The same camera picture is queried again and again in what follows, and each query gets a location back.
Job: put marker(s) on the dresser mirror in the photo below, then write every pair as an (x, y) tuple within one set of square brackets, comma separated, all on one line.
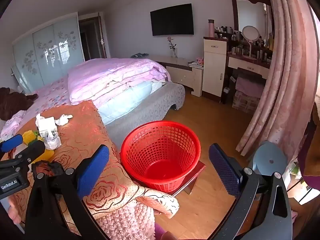
[(250, 12)]

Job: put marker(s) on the orange rose blanket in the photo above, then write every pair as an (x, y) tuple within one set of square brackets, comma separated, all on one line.
[(82, 130)]

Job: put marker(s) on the white tissue wad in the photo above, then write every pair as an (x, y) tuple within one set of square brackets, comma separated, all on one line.
[(63, 119)]

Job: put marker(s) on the dressing table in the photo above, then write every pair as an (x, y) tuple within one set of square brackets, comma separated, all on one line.
[(247, 66)]

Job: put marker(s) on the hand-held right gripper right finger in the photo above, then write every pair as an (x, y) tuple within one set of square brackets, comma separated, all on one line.
[(223, 172)]

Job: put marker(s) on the row of cosmetics bottles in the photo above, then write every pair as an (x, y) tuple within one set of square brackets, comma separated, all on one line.
[(262, 55)]

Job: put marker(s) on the glass sliding door wardrobe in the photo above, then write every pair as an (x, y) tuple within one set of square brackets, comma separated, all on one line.
[(50, 50)]

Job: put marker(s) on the low cream cabinet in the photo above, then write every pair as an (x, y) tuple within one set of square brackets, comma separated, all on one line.
[(182, 76)]

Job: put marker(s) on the black plastic bag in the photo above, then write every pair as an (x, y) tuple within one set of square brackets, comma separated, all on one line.
[(53, 167)]

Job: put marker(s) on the pink thermos bottle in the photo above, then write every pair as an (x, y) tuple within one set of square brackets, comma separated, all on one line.
[(211, 28)]

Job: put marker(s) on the rose in glass vase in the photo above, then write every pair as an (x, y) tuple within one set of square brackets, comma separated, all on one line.
[(174, 52)]

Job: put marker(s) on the red wooden stool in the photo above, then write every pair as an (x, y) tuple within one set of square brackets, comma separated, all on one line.
[(192, 172)]

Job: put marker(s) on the tall cream cabinet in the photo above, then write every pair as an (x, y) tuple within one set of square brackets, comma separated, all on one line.
[(215, 67)]

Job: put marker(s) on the dark wooden door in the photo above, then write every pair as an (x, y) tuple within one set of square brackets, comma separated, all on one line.
[(92, 40)]

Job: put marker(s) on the black wall television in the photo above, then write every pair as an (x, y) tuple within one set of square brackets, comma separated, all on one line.
[(172, 20)]

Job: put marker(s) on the pink curtain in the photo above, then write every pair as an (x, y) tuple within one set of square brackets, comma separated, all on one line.
[(282, 80)]

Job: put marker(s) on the brown plush toy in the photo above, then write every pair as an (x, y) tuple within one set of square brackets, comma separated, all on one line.
[(15, 100)]

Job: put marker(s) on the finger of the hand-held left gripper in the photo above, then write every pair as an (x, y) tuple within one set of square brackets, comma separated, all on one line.
[(32, 150), (11, 142)]

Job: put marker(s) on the pink fluffy blanket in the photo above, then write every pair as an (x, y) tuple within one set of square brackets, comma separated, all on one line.
[(125, 220)]

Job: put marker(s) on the bed with grey skirt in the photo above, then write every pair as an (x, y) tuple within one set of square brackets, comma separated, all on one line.
[(150, 105)]

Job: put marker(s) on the stack of books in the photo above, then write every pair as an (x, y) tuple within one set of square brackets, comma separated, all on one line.
[(195, 64)]

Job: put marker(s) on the light blue quilt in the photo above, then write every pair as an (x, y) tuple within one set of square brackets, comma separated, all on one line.
[(125, 97)]

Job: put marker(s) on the red plastic basket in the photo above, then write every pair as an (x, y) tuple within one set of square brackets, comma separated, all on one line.
[(162, 172)]

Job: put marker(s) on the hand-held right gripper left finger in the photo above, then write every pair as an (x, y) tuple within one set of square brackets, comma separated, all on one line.
[(95, 170)]

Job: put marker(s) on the pink covered stool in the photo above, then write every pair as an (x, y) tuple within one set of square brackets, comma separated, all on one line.
[(247, 85)]

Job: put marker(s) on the blue plastic stool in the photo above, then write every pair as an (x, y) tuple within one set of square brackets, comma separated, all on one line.
[(270, 155)]

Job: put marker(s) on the white tissue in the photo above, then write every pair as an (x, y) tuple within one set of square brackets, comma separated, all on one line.
[(45, 123)]

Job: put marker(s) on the small black bin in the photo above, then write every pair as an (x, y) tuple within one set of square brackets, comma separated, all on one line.
[(226, 95)]

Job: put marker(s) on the small pink ornament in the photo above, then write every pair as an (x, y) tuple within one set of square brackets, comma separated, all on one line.
[(200, 60)]

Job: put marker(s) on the round makeup mirror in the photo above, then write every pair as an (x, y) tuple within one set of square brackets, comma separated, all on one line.
[(250, 33)]

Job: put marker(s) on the pink duvet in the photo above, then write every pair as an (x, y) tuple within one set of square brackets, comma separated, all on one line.
[(112, 77)]

